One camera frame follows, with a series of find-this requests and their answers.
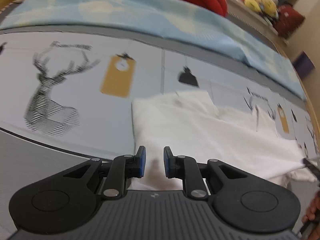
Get white t-shirt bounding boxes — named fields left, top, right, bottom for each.
left=130, top=90, right=316, bottom=191

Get yellow plush toys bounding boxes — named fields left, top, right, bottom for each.
left=242, top=0, right=279, bottom=23

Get grey printed bed sheet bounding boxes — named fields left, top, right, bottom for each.
left=1, top=25, right=319, bottom=239

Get purple box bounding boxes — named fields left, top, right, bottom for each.
left=292, top=51, right=315, bottom=80

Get person's right hand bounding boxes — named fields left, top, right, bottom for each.
left=302, top=191, right=320, bottom=223

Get light blue patterned pillowcase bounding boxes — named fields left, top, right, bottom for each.
left=1, top=0, right=306, bottom=100

